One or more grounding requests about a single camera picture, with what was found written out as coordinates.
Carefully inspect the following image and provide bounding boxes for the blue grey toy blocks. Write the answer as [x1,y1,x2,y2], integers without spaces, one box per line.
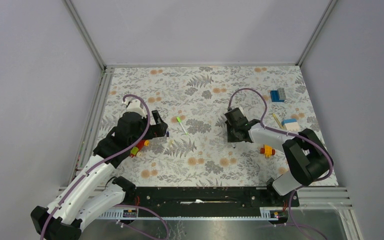
[270,88,286,103]

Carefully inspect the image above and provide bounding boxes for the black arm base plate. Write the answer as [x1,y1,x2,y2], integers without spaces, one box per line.
[121,186,300,219]

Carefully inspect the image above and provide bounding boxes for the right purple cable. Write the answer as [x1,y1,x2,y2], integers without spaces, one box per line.
[227,87,335,240]

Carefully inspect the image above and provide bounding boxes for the white slotted cable duct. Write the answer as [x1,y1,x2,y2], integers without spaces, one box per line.
[97,207,280,222]

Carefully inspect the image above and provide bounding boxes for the red yellow green toy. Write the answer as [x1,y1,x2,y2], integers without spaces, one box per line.
[130,140,150,158]

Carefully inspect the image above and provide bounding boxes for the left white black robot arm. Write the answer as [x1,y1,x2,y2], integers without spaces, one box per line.
[30,109,168,240]

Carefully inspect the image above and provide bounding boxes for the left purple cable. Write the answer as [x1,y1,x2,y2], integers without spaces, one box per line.
[38,94,170,240]

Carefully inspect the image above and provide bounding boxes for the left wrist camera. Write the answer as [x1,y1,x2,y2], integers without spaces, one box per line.
[125,99,147,118]

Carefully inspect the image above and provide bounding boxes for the purple cable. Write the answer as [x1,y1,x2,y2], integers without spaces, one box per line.
[38,94,170,240]
[227,87,335,240]

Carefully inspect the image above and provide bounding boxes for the floral patterned table mat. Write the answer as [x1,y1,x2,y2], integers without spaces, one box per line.
[97,66,321,187]

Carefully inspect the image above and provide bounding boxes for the blue white eraser block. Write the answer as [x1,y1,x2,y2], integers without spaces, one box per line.
[281,118,301,132]

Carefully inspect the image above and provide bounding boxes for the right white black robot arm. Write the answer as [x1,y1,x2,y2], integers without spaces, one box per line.
[224,107,333,206]

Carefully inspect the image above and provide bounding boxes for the white pen green tip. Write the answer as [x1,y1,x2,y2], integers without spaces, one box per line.
[179,121,189,135]

